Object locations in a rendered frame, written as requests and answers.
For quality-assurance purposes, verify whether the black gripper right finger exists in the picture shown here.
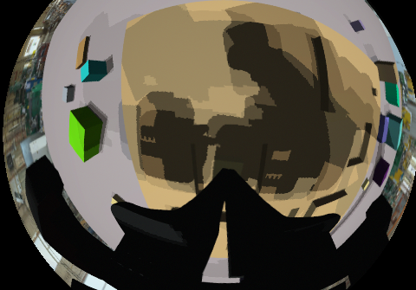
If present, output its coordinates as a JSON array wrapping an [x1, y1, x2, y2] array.
[[224, 169, 340, 279]]

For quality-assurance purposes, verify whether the brown rectangular block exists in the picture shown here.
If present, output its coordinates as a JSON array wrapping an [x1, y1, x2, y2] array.
[[374, 61, 399, 85]]

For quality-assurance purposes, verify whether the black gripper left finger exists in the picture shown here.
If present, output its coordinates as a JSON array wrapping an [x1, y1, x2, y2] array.
[[111, 168, 230, 273]]

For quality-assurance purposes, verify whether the brown flat bar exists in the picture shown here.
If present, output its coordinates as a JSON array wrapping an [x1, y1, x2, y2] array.
[[76, 36, 89, 69]]

